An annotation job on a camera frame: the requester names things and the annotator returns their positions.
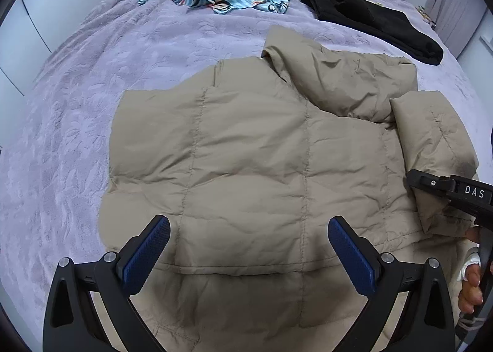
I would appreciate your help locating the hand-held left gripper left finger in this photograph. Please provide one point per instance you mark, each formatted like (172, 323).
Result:
(148, 248)

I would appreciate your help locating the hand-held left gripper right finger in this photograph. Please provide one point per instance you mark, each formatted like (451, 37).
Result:
(352, 255)

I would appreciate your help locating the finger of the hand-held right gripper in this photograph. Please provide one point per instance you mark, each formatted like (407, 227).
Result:
(423, 181)

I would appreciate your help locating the beige puffer jacket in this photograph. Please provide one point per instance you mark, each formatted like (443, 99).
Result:
(250, 163)

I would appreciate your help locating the person's right hand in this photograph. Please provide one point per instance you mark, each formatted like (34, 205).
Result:
(469, 286)

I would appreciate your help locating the black garment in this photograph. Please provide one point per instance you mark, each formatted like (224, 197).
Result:
(377, 16)

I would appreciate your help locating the grey curtain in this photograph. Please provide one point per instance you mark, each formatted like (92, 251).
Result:
(458, 9)

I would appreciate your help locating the purple plush blanket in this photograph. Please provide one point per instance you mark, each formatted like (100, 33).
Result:
(115, 47)

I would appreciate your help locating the white wardrobe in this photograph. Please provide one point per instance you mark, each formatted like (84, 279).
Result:
(38, 20)

